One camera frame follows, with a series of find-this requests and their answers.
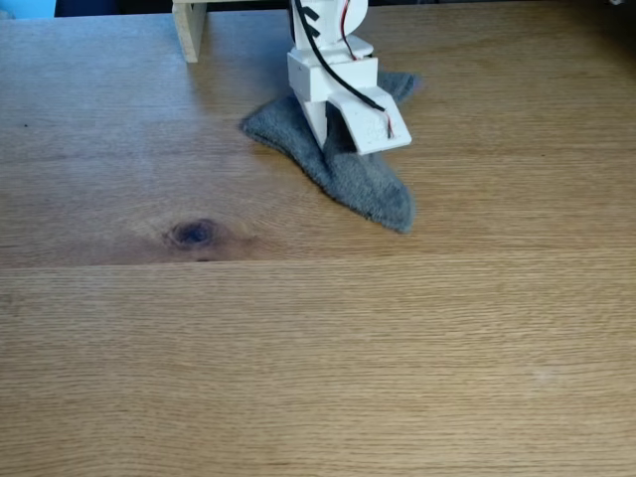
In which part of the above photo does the dark object behind table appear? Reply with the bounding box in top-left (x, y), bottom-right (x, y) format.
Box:
top-left (54, 0), bottom-right (175, 19)

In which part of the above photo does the light blue object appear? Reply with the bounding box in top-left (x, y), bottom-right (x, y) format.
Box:
top-left (0, 0), bottom-right (57, 20)

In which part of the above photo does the black camera cable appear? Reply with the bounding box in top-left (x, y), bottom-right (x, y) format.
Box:
top-left (291, 0), bottom-right (387, 113)

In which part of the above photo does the grey terry cloth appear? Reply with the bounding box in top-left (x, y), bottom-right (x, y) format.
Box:
top-left (240, 72), bottom-right (423, 235)

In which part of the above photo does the thin red wire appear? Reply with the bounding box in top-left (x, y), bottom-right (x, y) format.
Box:
top-left (343, 0), bottom-right (395, 141)

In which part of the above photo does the pale wooden frame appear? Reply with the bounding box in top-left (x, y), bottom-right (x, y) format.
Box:
top-left (171, 0), bottom-right (292, 64)

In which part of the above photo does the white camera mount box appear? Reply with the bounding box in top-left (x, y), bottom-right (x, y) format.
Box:
top-left (326, 87), bottom-right (413, 155)

